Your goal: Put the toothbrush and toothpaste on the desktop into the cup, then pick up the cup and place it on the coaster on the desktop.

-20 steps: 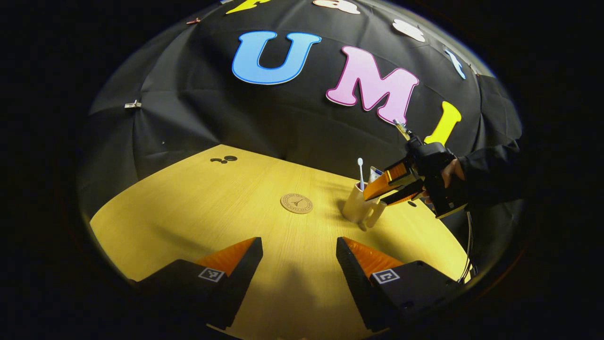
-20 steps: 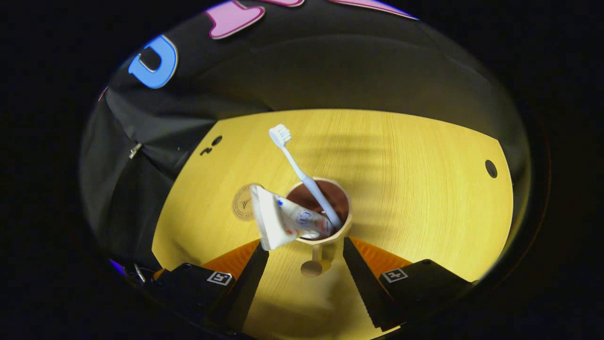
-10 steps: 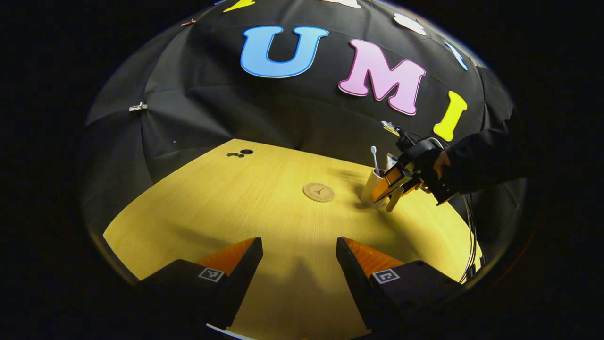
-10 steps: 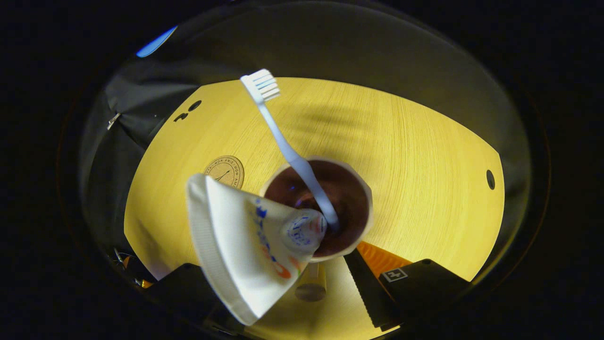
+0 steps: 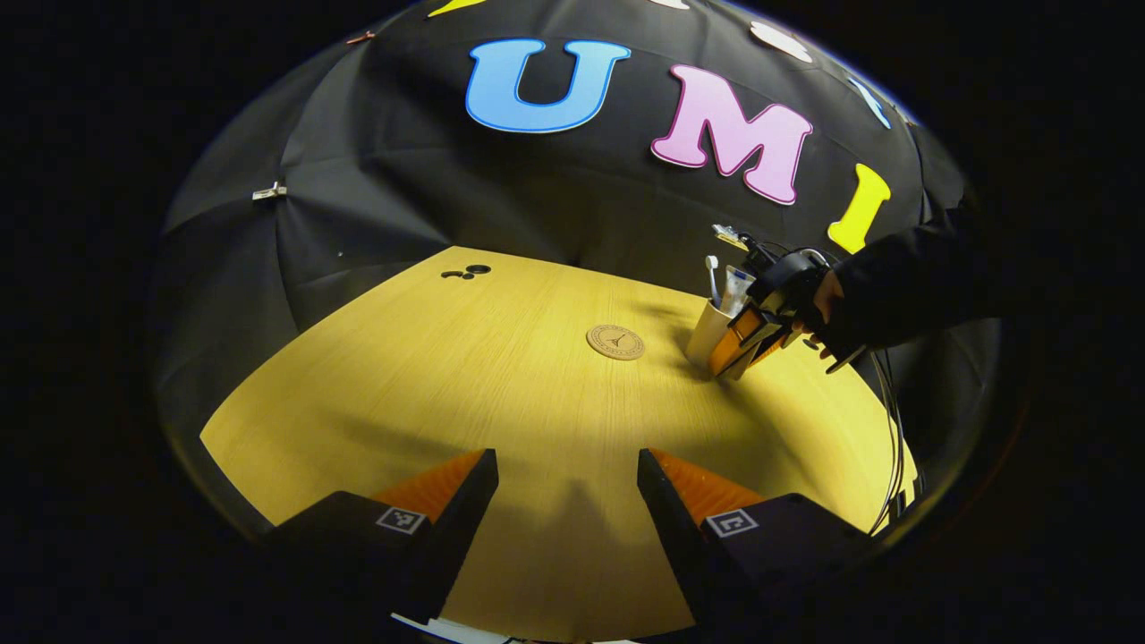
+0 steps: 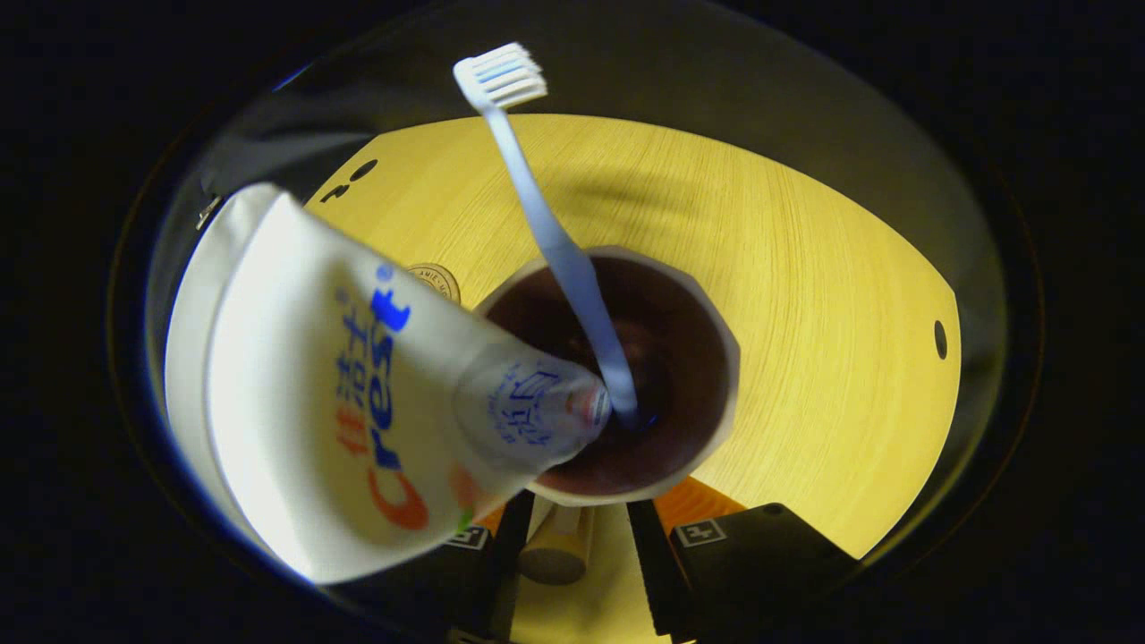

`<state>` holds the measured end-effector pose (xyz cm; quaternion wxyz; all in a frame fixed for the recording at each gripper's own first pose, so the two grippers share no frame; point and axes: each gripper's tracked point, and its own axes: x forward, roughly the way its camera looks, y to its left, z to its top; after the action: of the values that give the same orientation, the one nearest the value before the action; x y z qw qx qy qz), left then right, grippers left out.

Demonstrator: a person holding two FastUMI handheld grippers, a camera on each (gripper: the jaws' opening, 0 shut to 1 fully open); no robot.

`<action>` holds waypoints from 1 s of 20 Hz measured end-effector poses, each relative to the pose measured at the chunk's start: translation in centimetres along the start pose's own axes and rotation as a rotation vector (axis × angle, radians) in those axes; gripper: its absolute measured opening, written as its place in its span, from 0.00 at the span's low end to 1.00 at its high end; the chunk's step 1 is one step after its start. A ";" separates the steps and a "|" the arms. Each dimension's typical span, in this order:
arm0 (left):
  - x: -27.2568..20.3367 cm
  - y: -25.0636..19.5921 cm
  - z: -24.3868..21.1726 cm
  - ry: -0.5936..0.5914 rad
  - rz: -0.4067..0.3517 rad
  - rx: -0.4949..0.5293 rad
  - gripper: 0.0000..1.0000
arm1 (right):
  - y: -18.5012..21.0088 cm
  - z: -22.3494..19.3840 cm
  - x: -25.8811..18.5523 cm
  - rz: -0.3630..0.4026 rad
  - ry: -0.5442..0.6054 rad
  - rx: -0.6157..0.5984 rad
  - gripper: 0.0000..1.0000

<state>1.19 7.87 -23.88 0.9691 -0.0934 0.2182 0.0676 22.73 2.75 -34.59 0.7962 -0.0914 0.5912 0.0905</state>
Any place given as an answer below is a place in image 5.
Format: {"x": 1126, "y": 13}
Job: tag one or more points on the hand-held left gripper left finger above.
{"x": 447, "y": 546}

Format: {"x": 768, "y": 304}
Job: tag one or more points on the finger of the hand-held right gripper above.
{"x": 735, "y": 344}
{"x": 776, "y": 344}

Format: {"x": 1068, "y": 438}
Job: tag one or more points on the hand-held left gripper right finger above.
{"x": 680, "y": 546}

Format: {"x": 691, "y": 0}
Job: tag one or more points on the beige cup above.
{"x": 705, "y": 335}

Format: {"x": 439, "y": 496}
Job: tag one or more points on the white toothpaste tube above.
{"x": 737, "y": 288}

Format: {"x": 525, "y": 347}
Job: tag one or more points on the light blue toothbrush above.
{"x": 712, "y": 273}

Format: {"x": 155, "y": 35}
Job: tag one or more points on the round cork coaster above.
{"x": 615, "y": 342}

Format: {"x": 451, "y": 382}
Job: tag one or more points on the wooden desktop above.
{"x": 501, "y": 385}

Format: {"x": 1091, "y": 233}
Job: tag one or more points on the black backdrop cloth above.
{"x": 447, "y": 197}

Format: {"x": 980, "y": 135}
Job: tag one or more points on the silver cloth clip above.
{"x": 268, "y": 190}

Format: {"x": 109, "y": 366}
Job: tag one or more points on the small copper cloth clip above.
{"x": 360, "y": 38}

